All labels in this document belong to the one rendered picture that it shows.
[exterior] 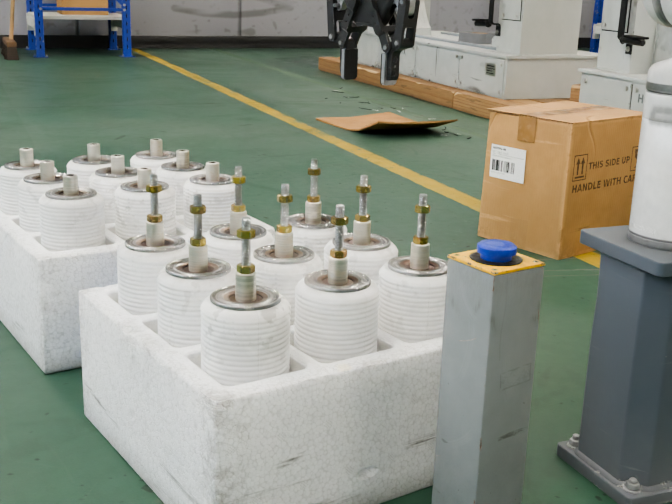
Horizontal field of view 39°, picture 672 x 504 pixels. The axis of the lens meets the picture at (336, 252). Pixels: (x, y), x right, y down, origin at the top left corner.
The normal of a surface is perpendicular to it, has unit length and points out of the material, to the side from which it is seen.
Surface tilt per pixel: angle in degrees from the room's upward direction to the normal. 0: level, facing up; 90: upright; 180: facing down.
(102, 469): 0
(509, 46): 90
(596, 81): 90
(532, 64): 90
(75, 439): 0
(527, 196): 89
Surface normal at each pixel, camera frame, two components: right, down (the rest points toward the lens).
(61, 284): 0.54, 0.25
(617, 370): -0.93, 0.08
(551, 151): -0.79, 0.15
